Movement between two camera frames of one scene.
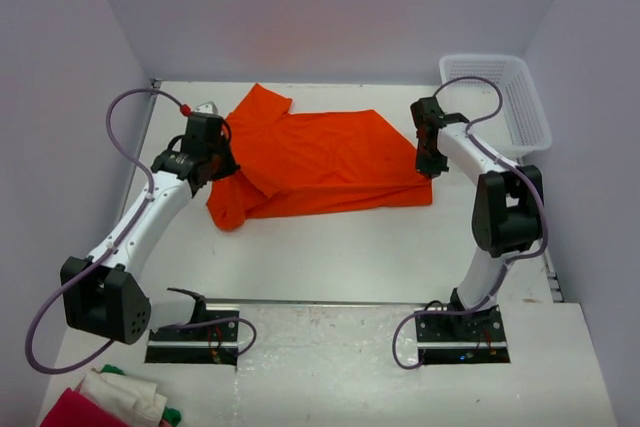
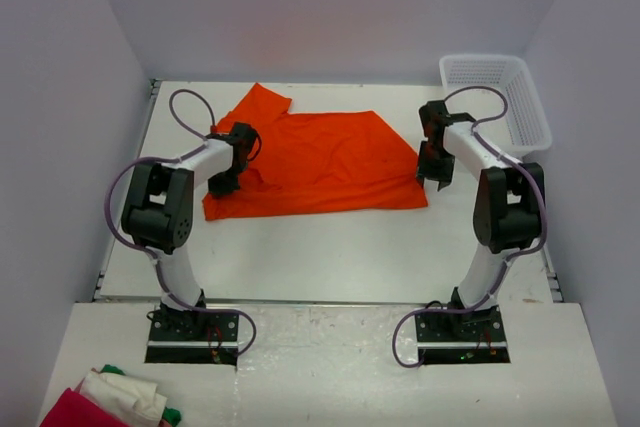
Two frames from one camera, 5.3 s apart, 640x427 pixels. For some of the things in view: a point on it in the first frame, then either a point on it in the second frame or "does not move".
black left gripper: x=229 y=167 -> x=217 y=190
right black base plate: x=475 y=338 does not move
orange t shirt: x=292 y=162 does not move
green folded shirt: x=171 y=417 does not move
